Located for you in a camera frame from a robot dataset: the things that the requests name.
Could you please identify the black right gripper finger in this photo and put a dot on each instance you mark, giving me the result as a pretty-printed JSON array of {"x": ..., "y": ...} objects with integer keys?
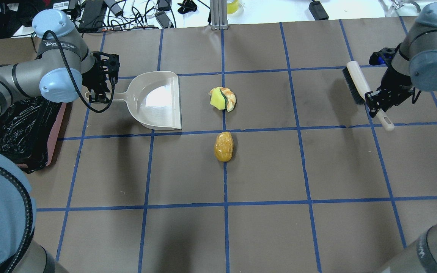
[
  {"x": 372, "y": 96},
  {"x": 373, "y": 109}
]

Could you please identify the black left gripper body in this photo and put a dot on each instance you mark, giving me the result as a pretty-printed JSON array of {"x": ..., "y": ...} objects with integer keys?
[{"x": 90, "y": 78}]

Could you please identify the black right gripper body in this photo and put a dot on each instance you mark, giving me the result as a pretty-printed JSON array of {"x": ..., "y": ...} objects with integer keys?
[{"x": 394, "y": 84}]

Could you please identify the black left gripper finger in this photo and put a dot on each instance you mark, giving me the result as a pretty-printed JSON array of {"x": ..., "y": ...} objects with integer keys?
[
  {"x": 99, "y": 100},
  {"x": 99, "y": 89}
]

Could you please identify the beige hand brush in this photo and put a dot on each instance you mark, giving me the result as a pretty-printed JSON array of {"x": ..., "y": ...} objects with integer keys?
[{"x": 358, "y": 86}]

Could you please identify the beige plastic dustpan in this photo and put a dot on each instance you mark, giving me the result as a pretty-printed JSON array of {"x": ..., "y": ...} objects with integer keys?
[{"x": 151, "y": 99}]

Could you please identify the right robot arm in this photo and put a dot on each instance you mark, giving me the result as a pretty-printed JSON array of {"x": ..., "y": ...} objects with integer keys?
[{"x": 413, "y": 65}]

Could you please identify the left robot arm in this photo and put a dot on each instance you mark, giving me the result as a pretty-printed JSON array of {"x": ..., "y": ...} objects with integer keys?
[{"x": 64, "y": 70}]

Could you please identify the pink bin with black bag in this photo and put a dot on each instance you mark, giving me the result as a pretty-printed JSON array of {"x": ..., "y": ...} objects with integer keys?
[{"x": 28, "y": 132}]

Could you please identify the yellow green sponge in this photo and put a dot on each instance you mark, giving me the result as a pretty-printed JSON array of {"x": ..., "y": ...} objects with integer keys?
[{"x": 218, "y": 100}]

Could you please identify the toy bread croissant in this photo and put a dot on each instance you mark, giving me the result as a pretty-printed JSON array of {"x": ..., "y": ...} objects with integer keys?
[{"x": 230, "y": 98}]

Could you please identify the yellow potato toy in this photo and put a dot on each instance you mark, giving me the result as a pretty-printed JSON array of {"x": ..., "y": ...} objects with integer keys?
[{"x": 224, "y": 146}]

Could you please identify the yellow tape roll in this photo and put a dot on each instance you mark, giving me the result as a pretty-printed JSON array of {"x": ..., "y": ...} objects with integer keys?
[{"x": 233, "y": 6}]

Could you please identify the aluminium frame post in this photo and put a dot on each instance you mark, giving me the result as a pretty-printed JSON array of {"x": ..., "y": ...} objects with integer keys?
[{"x": 218, "y": 15}]

